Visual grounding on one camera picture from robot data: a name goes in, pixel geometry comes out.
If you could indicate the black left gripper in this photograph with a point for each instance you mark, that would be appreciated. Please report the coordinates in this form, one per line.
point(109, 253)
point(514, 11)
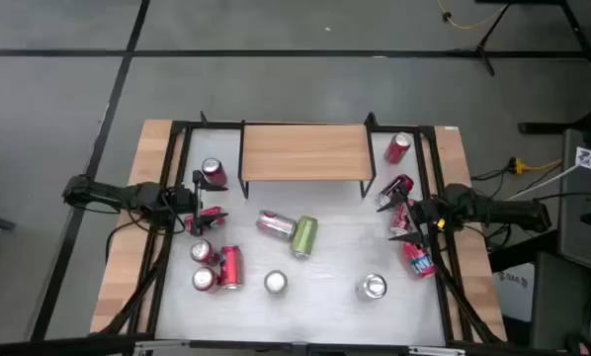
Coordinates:
point(184, 200)

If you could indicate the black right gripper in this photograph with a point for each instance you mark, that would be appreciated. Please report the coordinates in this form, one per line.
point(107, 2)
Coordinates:
point(429, 212)

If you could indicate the dark red Coca-Cola can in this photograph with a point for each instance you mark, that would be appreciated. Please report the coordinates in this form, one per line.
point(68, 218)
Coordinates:
point(212, 170)

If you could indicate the green sparkling water can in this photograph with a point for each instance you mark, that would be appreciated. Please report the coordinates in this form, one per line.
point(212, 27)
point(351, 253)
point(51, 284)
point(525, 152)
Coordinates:
point(304, 236)

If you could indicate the silver and orange sparkling can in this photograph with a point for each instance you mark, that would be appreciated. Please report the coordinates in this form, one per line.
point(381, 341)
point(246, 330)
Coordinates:
point(276, 282)

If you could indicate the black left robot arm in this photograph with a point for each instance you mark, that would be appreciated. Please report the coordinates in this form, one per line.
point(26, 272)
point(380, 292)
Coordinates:
point(112, 195)

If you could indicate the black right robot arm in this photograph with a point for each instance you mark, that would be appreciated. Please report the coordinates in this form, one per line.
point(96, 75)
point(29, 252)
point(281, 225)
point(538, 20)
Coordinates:
point(503, 210)

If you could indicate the wooden shelf black metal legs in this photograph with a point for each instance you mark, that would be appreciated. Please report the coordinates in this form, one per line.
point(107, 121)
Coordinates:
point(305, 151)

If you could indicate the dark red soda can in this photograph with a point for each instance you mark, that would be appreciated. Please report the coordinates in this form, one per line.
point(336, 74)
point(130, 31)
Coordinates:
point(399, 187)

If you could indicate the silver Diet Coke can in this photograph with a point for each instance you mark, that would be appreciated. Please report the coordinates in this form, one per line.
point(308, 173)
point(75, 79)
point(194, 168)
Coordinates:
point(372, 287)
point(276, 225)

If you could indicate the white printed box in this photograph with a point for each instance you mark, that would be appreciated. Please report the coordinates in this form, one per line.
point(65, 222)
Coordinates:
point(515, 292)

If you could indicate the black floor stand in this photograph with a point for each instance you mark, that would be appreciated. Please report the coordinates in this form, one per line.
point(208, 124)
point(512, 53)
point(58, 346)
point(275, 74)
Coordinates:
point(547, 127)

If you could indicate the grey desk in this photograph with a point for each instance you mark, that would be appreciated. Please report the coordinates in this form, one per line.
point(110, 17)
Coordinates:
point(579, 222)

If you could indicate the dark grey cabinet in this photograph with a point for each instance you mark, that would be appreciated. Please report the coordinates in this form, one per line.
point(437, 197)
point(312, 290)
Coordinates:
point(562, 306)

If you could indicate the silver camera mount rail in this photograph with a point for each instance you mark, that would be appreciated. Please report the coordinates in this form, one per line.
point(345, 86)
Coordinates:
point(424, 350)

